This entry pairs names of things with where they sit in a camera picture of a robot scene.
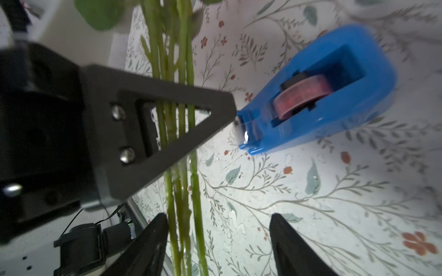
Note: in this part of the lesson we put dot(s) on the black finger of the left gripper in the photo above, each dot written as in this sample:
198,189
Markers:
122,137

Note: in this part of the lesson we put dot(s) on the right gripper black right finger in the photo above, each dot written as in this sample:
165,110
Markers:
293,256

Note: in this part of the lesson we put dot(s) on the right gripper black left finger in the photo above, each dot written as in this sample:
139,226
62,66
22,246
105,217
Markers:
145,255

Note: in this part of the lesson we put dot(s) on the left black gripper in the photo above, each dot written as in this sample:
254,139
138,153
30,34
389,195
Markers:
46,170

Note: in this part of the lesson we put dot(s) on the blue tape dispenser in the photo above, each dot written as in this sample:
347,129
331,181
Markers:
340,81

